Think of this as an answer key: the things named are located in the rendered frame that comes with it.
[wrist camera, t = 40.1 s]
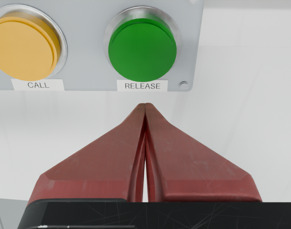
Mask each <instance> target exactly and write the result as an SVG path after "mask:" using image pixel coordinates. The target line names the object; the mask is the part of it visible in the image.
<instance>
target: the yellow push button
mask: <svg viewBox="0 0 291 229"><path fill-rule="evenodd" d="M59 57H60V45H59V41H58V39H57V37H56V35H55V33H54V32H53V31H52V29H51V28H50V27H49V26H48V25H47V24H46V23H45V22H44V21H42V20H41V19H39V18H37V17H35V16H33V15H30V14H27V13H23V12H12V13H8V14H5V15H3V16H2V17H0V69H1V70H2V71H3V72H5V73H6V74H8V75H9V76H11V77H13V78H16V79H19V80H23V81H38V80H41V79H44V78H46V77H47V76H49V75H50V74H51V73H52V72H53V70H54V69H55V67H56V65H57V63H58V61H59Z"/></svg>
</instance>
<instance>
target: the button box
mask: <svg viewBox="0 0 291 229"><path fill-rule="evenodd" d="M203 7H204V0H0V17H2V16H3V15H5V14H8V13H12V12H23V13H27V14H30V15H33V16H35V17H37V18H39V19H41V20H42V21H44V22H45V23H46V24H47V25H48V26H49V27H50V28H51V29H52V31H53V32H54V33H55V35H56V37H57V39H58V41H59V45H60V57H59V61H58V63H57V65H56V67H55V69H54V70H53V72H52V73H51V74H50V75H49V76H47V77H46V78H44V79H41V80H38V81H23V80H19V79H16V78H13V77H11V76H9V75H8V74H6V73H5V72H3V71H2V70H1V69H0V90H48V91H157V92H167V91H169V92H188V91H190V90H192V87H193V80H194V74H195V67H196V60H197V50H198V44H199V37H200V30H201V23H202V14H203ZM142 13H143V14H150V15H154V16H156V17H159V18H160V19H162V20H163V21H164V22H166V23H167V24H168V26H169V27H170V28H171V30H172V32H173V34H174V37H175V41H176V46H177V55H176V59H175V62H174V64H173V66H172V67H171V69H170V70H169V71H168V72H167V73H166V74H165V75H164V76H162V77H161V78H159V79H157V80H154V81H149V82H136V81H131V80H128V79H126V78H124V77H123V76H122V75H120V74H119V73H118V72H117V71H116V70H115V68H114V67H113V66H112V64H111V62H110V59H109V54H108V46H109V40H110V36H111V34H112V31H113V30H114V28H115V26H116V25H117V24H118V23H119V22H120V21H121V20H123V19H124V18H126V17H128V16H131V15H134V14H142Z"/></svg>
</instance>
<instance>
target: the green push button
mask: <svg viewBox="0 0 291 229"><path fill-rule="evenodd" d="M108 54H109V59H110V62H111V64H112V66H113V67H114V68H115V70H116V71H117V72H118V73H119V74H120V75H122V76H123V77H124V78H126V79H128V80H131V81H136V82H149V81H154V80H157V79H159V78H161V77H162V76H164V75H165V74H166V73H167V72H168V71H169V70H170V69H171V67H172V66H173V64H174V62H175V59H176V55H177V46H176V41H175V37H174V34H173V32H172V30H171V28H170V27H169V26H168V24H167V23H166V22H164V21H163V20H162V19H160V18H159V17H156V16H154V15H150V14H143V13H142V14H134V15H131V16H128V17H126V18H124V19H123V20H121V21H120V22H119V23H118V24H117V25H116V26H115V28H114V30H113V31H112V34H111V36H110V40H109V46H108Z"/></svg>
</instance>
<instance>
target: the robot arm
mask: <svg viewBox="0 0 291 229"><path fill-rule="evenodd" d="M145 163H146V177H147V193H148V202H143V186H144V171H145ZM17 229H291V202H263V201H262V199H261V196H260V194H259V191H258V189H257V186H256V184H255V181H254V179H253V178H252V176H251V175H250V174H249V173H248V172H246V171H245V170H243V169H241V168H240V167H238V166H237V165H235V164H234V163H232V162H231V161H229V160H227V159H226V158H224V157H222V156H221V155H219V154H218V153H216V152H215V151H213V150H212V149H210V148H208V147H207V146H205V145H204V144H202V143H200V142H199V141H197V140H196V139H194V138H193V137H191V136H189V135H188V134H186V133H185V132H183V131H181V130H180V129H178V128H177V127H175V126H174V125H172V124H171V123H169V122H168V121H167V120H166V119H165V117H164V116H163V115H162V114H161V113H160V112H159V111H158V109H157V108H156V107H155V106H154V105H153V104H152V103H139V104H138V105H137V106H136V107H135V108H134V109H133V111H132V112H131V113H130V114H129V115H128V116H127V117H126V118H125V120H124V121H123V122H122V123H120V124H119V125H118V126H116V127H114V128H113V129H111V130H110V131H108V132H107V133H105V134H103V135H102V136H100V137H99V138H97V139H96V140H94V141H93V142H91V143H89V144H88V145H86V146H85V147H83V148H82V149H80V150H78V151H77V152H75V153H74V154H72V155H71V156H69V157H68V158H66V159H64V160H63V161H61V162H59V163H58V164H56V165H55V166H53V167H52V168H50V169H49V170H47V171H45V172H44V173H42V174H41V175H40V176H39V178H38V180H37V181H36V184H35V186H34V189H33V191H32V194H31V196H30V199H29V201H28V203H27V206H26V208H25V211H24V213H23V216H22V218H21V220H20V223H19V226H18V228H17Z"/></svg>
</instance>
